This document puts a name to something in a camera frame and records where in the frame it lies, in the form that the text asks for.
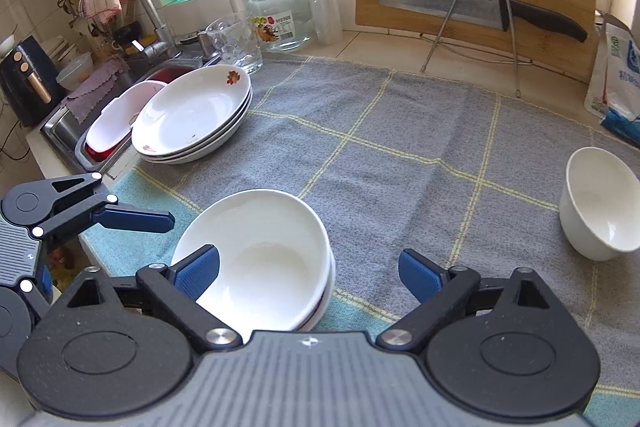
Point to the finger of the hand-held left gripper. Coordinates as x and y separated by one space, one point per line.
140 221
46 279

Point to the grey checked mat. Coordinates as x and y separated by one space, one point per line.
400 157

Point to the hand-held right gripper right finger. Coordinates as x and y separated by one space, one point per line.
417 272

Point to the white blue bag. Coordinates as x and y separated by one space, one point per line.
617 72

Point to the round metal drain cover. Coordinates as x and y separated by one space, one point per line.
189 38

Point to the steel faucet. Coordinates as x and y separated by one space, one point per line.
145 2

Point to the translucent plastic container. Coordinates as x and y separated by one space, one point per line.
75 72

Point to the white bowl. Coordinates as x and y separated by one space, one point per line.
600 207
327 292
265 247

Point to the white stacked dishes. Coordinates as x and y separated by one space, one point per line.
60 49

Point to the black air fryer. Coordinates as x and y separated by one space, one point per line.
25 82

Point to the yellow sponge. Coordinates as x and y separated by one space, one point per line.
142 41

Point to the small white cup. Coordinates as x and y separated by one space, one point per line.
7 43

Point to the purple cloth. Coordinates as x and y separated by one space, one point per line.
95 89

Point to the glass jar with black lid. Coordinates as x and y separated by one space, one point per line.
285 7

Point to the white fruit print plate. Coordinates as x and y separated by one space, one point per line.
175 161
190 112
175 157

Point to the clear drinking glass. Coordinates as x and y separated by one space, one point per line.
235 47

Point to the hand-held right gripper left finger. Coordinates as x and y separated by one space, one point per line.
197 273

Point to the stainless steel sink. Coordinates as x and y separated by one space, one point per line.
67 139

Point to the metal sink soap dispenser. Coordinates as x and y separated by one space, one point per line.
206 44

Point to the dark utensil holder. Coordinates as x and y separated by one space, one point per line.
125 34

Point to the red basin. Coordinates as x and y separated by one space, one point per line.
97 153

